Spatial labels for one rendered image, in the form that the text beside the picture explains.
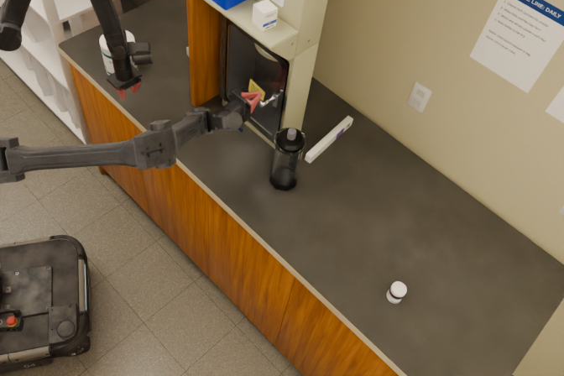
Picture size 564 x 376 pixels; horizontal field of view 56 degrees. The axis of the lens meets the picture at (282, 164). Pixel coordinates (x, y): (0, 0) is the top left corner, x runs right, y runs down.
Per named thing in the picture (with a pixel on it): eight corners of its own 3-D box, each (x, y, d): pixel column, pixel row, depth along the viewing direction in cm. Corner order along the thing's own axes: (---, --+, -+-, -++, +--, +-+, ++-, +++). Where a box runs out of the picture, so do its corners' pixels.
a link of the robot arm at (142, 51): (109, 26, 166) (112, 47, 162) (147, 23, 169) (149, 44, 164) (115, 53, 176) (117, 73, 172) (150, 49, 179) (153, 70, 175)
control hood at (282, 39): (223, 4, 172) (224, -23, 164) (295, 58, 160) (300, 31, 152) (195, 18, 166) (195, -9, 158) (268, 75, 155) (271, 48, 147)
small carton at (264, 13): (265, 16, 155) (267, -2, 150) (275, 25, 153) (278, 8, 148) (251, 21, 153) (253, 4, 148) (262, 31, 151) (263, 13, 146)
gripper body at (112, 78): (143, 77, 181) (140, 61, 175) (117, 91, 176) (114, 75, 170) (132, 67, 184) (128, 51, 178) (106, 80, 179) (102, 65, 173)
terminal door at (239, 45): (222, 96, 205) (224, 11, 173) (277, 144, 194) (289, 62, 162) (221, 97, 205) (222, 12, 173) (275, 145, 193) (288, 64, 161)
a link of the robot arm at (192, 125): (143, 124, 125) (149, 169, 127) (166, 122, 124) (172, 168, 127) (189, 105, 167) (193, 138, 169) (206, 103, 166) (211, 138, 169)
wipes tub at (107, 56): (126, 53, 221) (121, 23, 209) (145, 70, 216) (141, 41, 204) (98, 66, 215) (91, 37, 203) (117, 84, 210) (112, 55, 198)
